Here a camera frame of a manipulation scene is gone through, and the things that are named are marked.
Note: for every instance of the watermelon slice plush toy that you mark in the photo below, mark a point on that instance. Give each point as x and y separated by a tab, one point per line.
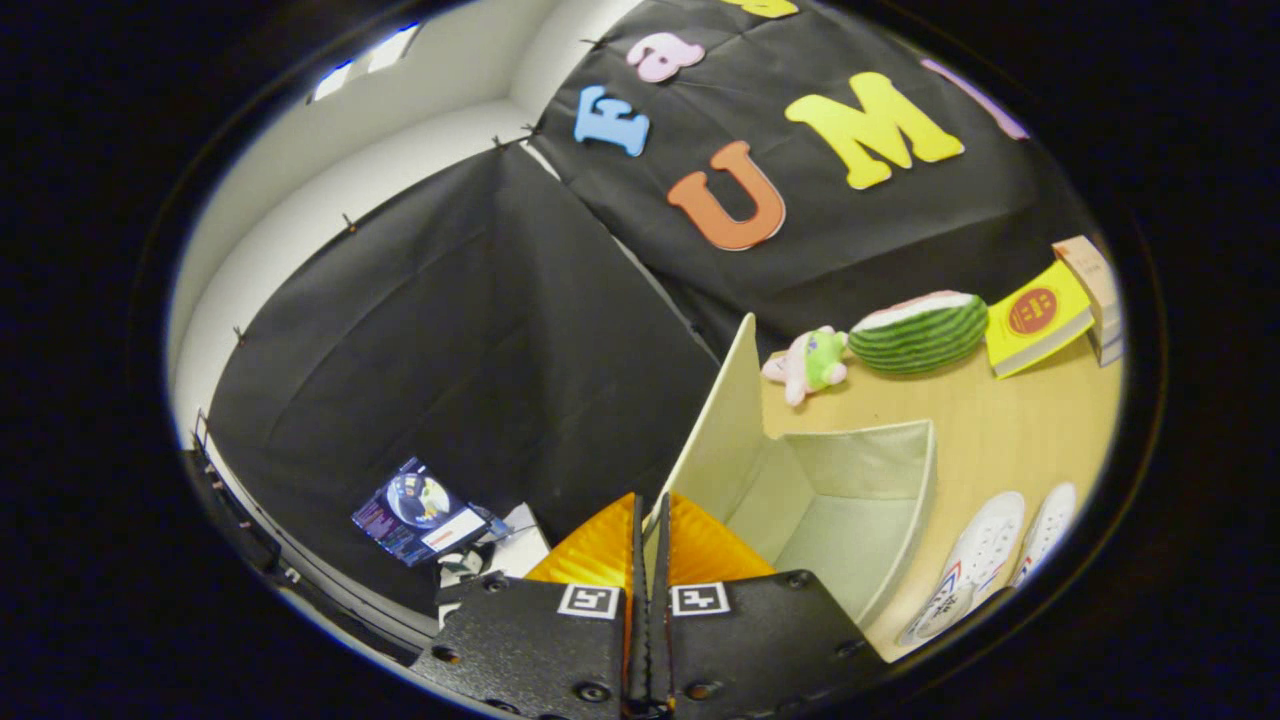
920	335

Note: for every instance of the grey blue book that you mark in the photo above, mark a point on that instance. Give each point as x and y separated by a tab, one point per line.
1111	355

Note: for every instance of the beige cover book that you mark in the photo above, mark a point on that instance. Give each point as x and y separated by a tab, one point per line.
1085	275

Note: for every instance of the white plastic device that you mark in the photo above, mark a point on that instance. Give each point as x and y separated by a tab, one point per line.
520	550

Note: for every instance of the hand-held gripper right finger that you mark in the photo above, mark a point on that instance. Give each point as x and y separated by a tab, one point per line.
760	640

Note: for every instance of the white book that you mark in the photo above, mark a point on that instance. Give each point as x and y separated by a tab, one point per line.
1108	336

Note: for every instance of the white shoe red blue stripes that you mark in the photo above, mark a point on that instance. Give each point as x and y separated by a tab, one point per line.
965	565
1045	530

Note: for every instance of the yellow book red circle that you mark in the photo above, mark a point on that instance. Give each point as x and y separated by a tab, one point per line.
1035	315

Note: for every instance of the large ceiling light panel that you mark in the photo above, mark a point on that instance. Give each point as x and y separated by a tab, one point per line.
390	50

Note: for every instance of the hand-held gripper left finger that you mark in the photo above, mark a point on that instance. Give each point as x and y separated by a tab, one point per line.
540	640

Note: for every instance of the blue printed carton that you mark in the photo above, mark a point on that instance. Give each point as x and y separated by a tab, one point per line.
415	510

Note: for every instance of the black backdrop cloth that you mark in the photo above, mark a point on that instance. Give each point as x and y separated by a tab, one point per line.
450	330

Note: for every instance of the pale green fabric storage box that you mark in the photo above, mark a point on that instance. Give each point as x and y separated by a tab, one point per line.
850	520

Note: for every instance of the pink and green plush toy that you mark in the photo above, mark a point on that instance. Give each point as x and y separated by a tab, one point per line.
815	360

